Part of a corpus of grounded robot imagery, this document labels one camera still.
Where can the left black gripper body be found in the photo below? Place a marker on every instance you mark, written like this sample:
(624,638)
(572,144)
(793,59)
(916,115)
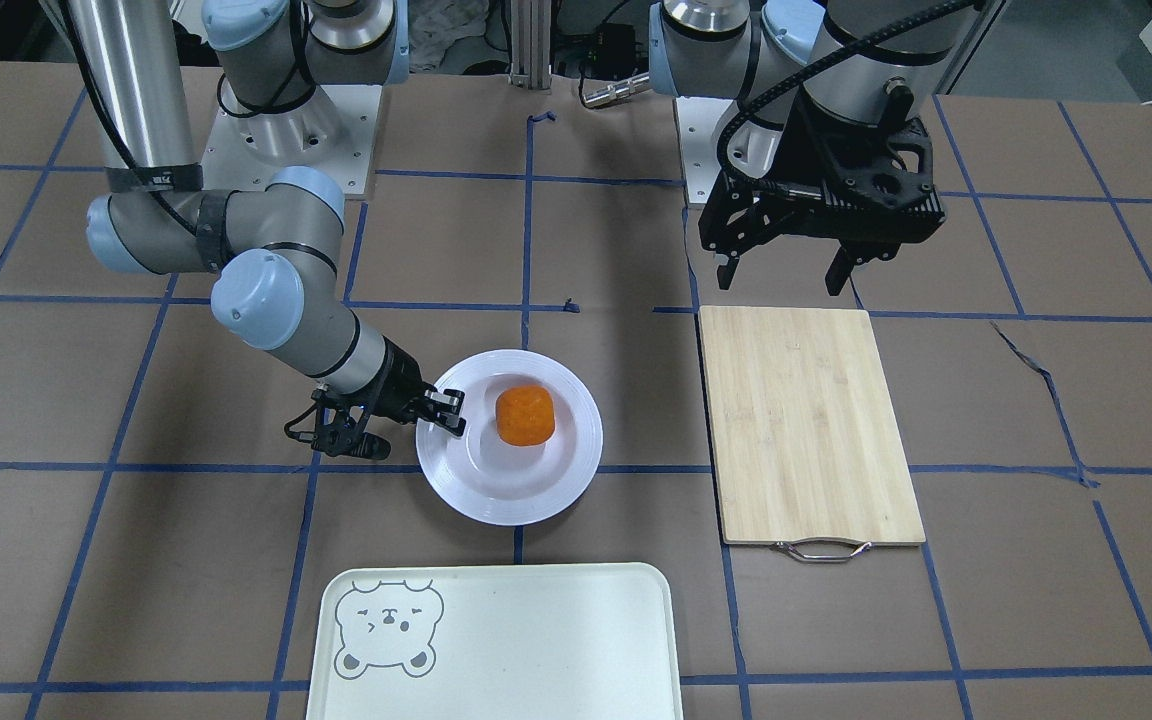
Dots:
(820,150)

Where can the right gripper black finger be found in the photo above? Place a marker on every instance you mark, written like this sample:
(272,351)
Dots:
(450,422)
(438,402)

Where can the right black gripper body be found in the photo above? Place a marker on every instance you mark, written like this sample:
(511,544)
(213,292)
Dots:
(398,390)

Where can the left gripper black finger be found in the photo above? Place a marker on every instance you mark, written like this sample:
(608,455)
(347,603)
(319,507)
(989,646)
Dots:
(727,264)
(848,256)

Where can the orange mandarin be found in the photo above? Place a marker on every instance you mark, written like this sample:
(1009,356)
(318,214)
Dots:
(525,416)

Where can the white ribbed plate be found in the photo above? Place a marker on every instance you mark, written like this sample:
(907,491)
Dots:
(481,476)

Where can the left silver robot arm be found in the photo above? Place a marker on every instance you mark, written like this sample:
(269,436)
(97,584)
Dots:
(871,63)

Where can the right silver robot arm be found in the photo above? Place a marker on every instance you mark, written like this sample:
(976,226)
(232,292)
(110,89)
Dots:
(273,249)

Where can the cream bear tray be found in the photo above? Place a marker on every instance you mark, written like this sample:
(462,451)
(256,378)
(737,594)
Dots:
(560,641)

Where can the wooden cutting board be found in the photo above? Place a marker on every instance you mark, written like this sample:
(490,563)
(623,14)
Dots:
(806,445)

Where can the silver metal connector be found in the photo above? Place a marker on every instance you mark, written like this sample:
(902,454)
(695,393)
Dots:
(616,91)

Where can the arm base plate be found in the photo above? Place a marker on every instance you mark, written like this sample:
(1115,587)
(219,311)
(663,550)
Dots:
(699,121)
(334,132)

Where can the aluminium frame post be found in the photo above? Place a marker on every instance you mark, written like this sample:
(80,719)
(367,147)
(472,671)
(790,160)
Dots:
(530,44)

